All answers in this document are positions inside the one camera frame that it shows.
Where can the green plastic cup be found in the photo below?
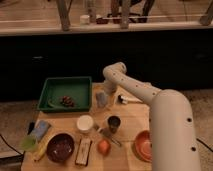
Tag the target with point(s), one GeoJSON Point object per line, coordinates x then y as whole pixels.
{"type": "Point", "coordinates": [29, 143]}

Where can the brown pine cone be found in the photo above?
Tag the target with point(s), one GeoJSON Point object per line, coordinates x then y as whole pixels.
{"type": "Point", "coordinates": [67, 101]}

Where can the blue grey towel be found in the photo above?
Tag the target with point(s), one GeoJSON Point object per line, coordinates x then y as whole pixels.
{"type": "Point", "coordinates": [101, 99]}

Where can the green plastic tray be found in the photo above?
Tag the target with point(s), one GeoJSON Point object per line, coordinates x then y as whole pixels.
{"type": "Point", "coordinates": [78, 88]}

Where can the orange plastic bowl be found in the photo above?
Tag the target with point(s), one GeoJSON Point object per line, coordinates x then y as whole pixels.
{"type": "Point", "coordinates": [142, 146]}

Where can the blue sponge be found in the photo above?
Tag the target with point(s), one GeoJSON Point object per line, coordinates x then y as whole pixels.
{"type": "Point", "coordinates": [40, 130]}

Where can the metal spoon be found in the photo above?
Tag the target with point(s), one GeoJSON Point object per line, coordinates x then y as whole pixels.
{"type": "Point", "coordinates": [107, 134]}

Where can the small metal cup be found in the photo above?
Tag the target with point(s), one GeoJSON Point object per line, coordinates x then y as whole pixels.
{"type": "Point", "coordinates": [113, 123]}

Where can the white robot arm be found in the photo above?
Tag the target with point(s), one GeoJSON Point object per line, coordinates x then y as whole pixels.
{"type": "Point", "coordinates": [172, 132]}

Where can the green item in tray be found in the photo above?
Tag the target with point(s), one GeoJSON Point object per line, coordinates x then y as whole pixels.
{"type": "Point", "coordinates": [51, 104]}

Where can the dark purple bowl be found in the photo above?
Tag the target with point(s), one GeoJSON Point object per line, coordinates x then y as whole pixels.
{"type": "Point", "coordinates": [60, 148]}

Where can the white handled brush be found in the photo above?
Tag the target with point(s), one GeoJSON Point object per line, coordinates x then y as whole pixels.
{"type": "Point", "coordinates": [125, 100]}

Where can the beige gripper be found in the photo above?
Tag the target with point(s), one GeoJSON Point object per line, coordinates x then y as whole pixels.
{"type": "Point", "coordinates": [110, 101]}

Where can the orange fruit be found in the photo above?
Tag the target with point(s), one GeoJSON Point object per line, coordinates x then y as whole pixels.
{"type": "Point", "coordinates": [103, 147]}

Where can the white paper cup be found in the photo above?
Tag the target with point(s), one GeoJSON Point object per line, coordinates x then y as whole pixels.
{"type": "Point", "coordinates": [85, 123]}

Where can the yellow banana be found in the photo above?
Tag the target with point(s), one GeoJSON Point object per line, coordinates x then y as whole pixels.
{"type": "Point", "coordinates": [39, 153]}

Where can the wooden block with label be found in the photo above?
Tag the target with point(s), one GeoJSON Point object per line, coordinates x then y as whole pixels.
{"type": "Point", "coordinates": [83, 152]}

